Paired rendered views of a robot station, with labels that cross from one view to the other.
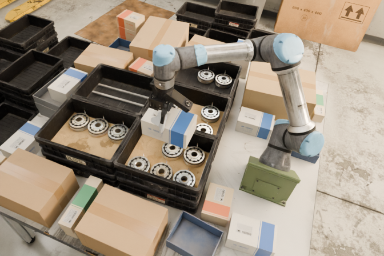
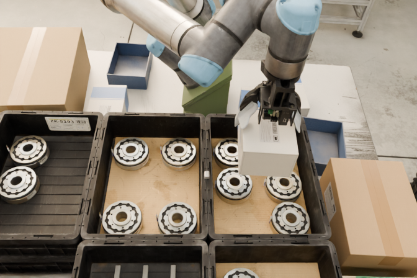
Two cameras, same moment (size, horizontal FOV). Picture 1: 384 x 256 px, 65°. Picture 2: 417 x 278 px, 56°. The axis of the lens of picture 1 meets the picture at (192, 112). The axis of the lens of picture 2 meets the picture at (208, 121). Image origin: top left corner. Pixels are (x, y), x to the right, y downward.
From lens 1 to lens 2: 134 cm
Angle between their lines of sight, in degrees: 66
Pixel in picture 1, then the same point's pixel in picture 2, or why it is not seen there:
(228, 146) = not seen: hidden behind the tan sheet
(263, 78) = (28, 84)
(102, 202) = (378, 242)
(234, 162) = not seen: hidden behind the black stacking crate
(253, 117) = (105, 108)
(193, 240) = (317, 152)
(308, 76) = (12, 33)
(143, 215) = (356, 180)
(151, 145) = (236, 224)
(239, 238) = (303, 98)
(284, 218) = (241, 79)
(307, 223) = (236, 62)
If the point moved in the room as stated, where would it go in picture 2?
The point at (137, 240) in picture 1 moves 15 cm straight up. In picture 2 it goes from (388, 175) to (410, 144)
